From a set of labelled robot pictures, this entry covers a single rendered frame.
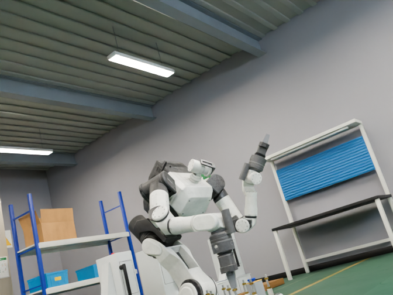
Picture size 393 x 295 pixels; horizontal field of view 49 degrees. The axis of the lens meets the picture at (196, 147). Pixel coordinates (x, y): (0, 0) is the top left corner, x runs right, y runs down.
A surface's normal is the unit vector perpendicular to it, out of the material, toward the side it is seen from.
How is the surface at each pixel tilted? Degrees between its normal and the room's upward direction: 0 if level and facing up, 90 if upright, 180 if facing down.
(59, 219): 98
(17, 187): 90
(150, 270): 90
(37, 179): 90
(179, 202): 119
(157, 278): 90
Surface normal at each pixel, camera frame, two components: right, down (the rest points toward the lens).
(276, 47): -0.61, -0.07
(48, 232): 0.78, -0.37
